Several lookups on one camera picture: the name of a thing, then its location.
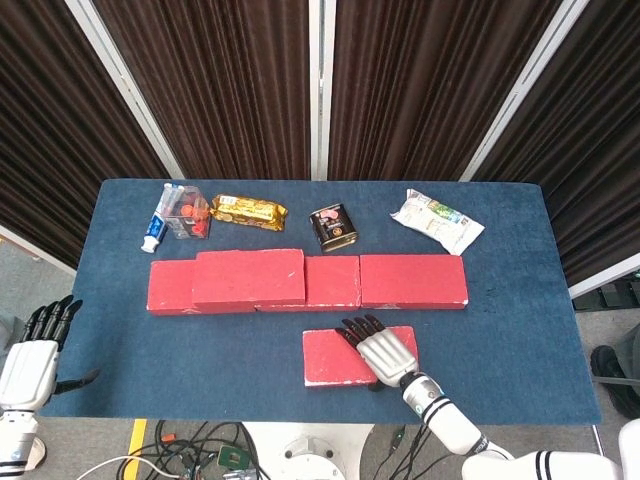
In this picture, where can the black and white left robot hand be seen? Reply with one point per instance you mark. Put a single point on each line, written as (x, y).
(27, 372)

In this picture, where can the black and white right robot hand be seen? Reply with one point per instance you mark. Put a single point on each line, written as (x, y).
(390, 357)

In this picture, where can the red brick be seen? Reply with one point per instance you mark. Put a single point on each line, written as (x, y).
(330, 360)
(170, 285)
(332, 280)
(412, 280)
(247, 277)

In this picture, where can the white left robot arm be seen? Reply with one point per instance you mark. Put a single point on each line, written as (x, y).
(17, 440)

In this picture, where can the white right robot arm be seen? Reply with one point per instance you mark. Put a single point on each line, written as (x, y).
(450, 425)

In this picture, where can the yellow floor tape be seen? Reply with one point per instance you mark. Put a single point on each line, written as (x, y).
(136, 445)

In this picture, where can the black tin can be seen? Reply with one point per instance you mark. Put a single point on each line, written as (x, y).
(332, 230)

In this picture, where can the white snack bag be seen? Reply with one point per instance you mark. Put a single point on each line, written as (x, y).
(440, 222)

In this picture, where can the blue felt table cover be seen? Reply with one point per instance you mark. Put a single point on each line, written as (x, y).
(200, 360)

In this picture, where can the green circuit board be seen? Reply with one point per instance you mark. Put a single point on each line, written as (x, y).
(234, 457)

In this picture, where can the blue and white toothpaste tube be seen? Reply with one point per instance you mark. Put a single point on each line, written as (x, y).
(155, 230)

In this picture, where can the gold snack package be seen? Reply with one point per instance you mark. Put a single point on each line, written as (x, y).
(247, 212)

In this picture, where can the clear box with red caps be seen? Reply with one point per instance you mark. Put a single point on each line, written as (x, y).
(190, 215)

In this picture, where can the dark brown pleated partition panel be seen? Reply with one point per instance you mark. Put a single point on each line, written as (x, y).
(590, 150)
(430, 90)
(215, 90)
(50, 125)

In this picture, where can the white partition frame post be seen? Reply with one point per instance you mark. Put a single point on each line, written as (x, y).
(30, 248)
(127, 95)
(525, 90)
(600, 280)
(320, 90)

